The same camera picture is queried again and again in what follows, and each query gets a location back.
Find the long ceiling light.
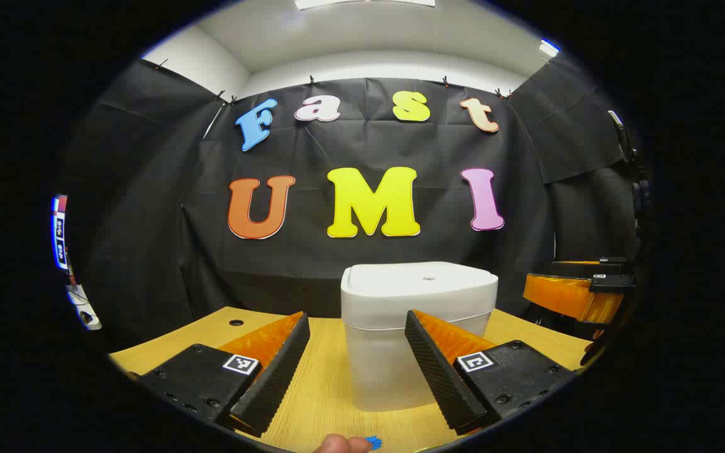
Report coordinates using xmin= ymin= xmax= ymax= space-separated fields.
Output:
xmin=293 ymin=0 xmax=437 ymax=10

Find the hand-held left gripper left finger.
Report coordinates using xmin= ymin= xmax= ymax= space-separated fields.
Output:
xmin=139 ymin=311 xmax=312 ymax=439

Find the wooden desktop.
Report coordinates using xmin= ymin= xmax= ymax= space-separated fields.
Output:
xmin=110 ymin=306 xmax=593 ymax=453

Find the black backdrop cloth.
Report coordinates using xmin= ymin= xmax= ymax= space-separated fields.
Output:
xmin=64 ymin=53 xmax=643 ymax=353

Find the computer monitor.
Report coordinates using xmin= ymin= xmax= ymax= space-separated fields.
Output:
xmin=51 ymin=194 xmax=69 ymax=271

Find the white side desk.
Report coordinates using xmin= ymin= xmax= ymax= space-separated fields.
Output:
xmin=65 ymin=284 xmax=103 ymax=331

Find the white desktop garbage bin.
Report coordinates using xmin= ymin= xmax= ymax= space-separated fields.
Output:
xmin=340 ymin=261 xmax=499 ymax=413

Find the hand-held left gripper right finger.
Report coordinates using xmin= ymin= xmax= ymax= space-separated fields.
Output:
xmin=405 ymin=309 xmax=577 ymax=437

